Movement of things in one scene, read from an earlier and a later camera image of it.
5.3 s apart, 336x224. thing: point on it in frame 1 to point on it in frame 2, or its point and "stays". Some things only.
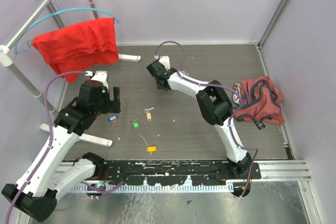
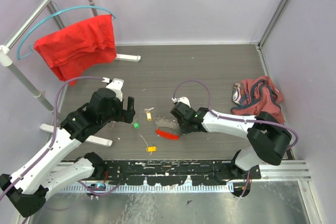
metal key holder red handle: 185,72 to 167,128
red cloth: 70,49 stays
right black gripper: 158,88 to 184,130
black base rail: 175,173 stays
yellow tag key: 148,114 stays
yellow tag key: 149,148 stays
